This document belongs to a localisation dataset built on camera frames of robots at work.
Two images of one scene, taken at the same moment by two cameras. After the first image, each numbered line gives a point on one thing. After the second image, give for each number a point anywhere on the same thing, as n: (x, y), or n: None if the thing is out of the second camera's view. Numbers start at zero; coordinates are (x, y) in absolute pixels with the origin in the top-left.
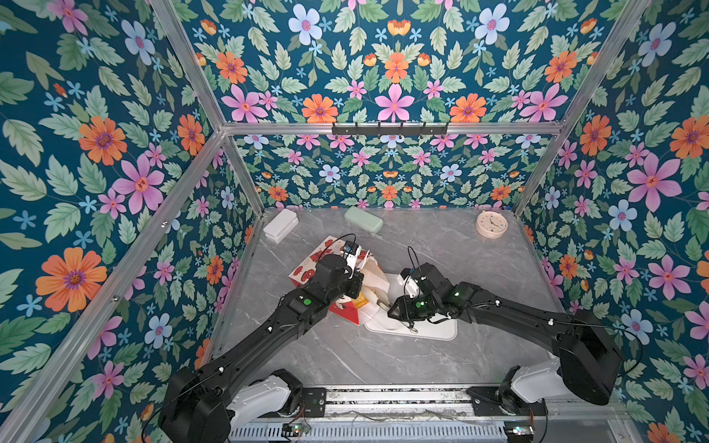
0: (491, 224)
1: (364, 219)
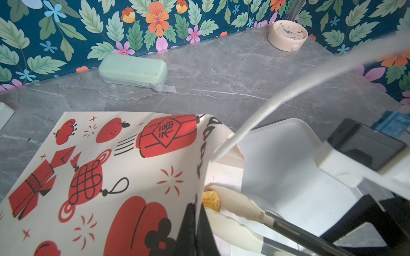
0: (286, 36)
1: (129, 70)
